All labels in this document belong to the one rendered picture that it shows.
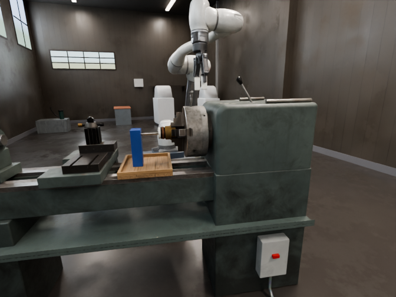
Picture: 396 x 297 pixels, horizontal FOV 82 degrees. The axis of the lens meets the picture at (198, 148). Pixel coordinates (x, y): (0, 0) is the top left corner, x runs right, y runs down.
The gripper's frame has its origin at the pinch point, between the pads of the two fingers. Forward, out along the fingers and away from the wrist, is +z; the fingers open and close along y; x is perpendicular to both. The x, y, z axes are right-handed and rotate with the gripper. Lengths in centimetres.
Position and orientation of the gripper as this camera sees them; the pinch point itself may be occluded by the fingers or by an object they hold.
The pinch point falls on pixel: (200, 85)
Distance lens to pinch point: 125.2
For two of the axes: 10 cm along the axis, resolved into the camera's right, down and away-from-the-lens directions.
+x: 9.3, -1.0, 3.6
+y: 3.7, 1.9, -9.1
